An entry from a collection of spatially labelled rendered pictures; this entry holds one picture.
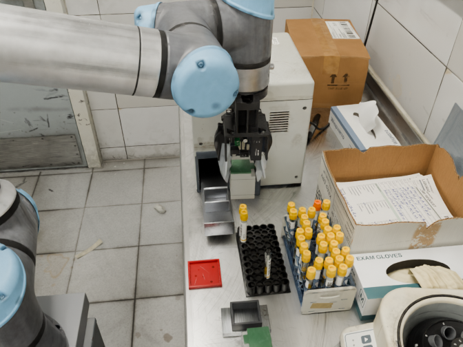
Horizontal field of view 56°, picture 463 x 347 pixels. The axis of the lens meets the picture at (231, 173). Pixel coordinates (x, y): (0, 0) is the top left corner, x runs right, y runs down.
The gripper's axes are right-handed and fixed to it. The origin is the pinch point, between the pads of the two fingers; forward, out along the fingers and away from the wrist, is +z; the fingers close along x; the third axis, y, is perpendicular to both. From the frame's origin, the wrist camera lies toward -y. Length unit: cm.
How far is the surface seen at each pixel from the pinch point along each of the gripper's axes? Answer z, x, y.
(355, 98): 19, 41, -58
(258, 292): 21.2, 2.7, 11.8
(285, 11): 24, 33, -154
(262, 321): 20.7, 2.9, 18.6
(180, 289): 110, -22, -53
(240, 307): 20.1, -1.2, 15.9
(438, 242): 14.3, 39.7, 6.7
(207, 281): 21.9, -7.4, 8.2
